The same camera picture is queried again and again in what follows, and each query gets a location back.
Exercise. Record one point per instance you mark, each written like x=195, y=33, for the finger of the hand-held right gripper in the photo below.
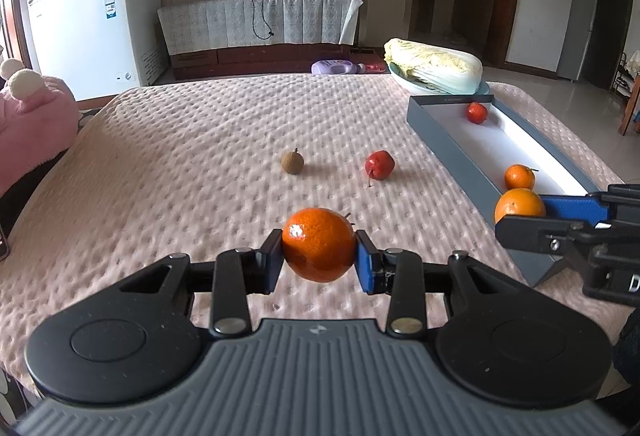
x=525, y=230
x=570, y=208

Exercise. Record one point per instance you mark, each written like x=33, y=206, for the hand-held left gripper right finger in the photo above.
x=366, y=266

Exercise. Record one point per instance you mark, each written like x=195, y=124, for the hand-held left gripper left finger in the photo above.
x=270, y=266

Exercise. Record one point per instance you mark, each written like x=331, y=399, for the large orange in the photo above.
x=517, y=206

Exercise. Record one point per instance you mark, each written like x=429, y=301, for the orange mandarin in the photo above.
x=519, y=177
x=319, y=243

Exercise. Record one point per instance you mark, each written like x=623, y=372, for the grey and white box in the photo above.
x=525, y=141

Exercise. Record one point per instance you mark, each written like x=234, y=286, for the red wax apple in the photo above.
x=476, y=112
x=379, y=164

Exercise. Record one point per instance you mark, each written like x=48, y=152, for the brown longan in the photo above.
x=292, y=162

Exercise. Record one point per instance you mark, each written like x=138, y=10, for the wooden stool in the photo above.
x=631, y=111

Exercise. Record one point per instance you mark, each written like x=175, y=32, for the black shoe rack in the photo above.
x=620, y=76

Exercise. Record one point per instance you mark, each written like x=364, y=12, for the napa cabbage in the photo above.
x=435, y=64

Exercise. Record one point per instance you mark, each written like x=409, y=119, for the pale blue plate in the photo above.
x=400, y=79

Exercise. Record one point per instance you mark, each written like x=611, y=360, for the grey refrigerator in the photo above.
x=580, y=16

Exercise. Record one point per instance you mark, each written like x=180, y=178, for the small red packet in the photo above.
x=372, y=66

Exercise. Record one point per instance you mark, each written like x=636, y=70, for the purple plastic bottle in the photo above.
x=335, y=66

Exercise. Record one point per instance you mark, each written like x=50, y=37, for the dark wooden tv cabinet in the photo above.
x=260, y=56

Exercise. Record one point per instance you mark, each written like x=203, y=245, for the white lace cabinet cloth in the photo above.
x=225, y=21

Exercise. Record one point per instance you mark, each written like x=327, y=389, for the pink plush toy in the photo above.
x=35, y=116

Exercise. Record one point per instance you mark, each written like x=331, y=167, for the white chest freezer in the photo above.
x=90, y=31

